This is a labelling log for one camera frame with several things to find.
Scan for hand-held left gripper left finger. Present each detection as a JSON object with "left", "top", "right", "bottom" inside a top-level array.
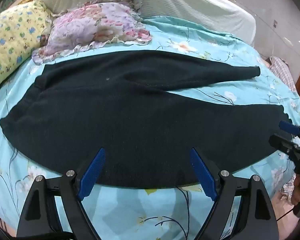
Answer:
[{"left": 16, "top": 147, "right": 107, "bottom": 240}]

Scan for yellow patterned pillow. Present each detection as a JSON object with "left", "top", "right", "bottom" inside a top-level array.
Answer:
[{"left": 0, "top": 0, "right": 53, "bottom": 98}]

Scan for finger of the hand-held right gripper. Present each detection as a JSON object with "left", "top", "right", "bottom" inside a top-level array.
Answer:
[
  {"left": 279, "top": 121, "right": 300, "bottom": 140},
  {"left": 269, "top": 134, "right": 300, "bottom": 155}
]

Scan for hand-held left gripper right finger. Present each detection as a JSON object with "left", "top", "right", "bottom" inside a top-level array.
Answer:
[{"left": 189, "top": 147, "right": 280, "bottom": 240}]

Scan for black cable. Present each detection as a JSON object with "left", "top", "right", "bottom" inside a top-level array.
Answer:
[{"left": 276, "top": 205, "right": 298, "bottom": 222}]

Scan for turquoise floral bed sheet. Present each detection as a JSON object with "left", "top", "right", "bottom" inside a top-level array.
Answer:
[{"left": 0, "top": 16, "right": 300, "bottom": 240}]

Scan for white ribbed padded headboard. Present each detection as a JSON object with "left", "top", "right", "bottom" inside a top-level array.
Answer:
[{"left": 36, "top": 0, "right": 257, "bottom": 48}]

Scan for black pants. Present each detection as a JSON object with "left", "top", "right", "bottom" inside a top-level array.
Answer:
[{"left": 0, "top": 50, "right": 293, "bottom": 189}]

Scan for pink purple floral pillow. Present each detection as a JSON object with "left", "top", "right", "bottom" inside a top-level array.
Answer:
[{"left": 31, "top": 0, "right": 153, "bottom": 64}]

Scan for plaid cloth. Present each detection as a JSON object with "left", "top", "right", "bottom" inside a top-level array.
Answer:
[{"left": 265, "top": 56, "right": 298, "bottom": 93}]

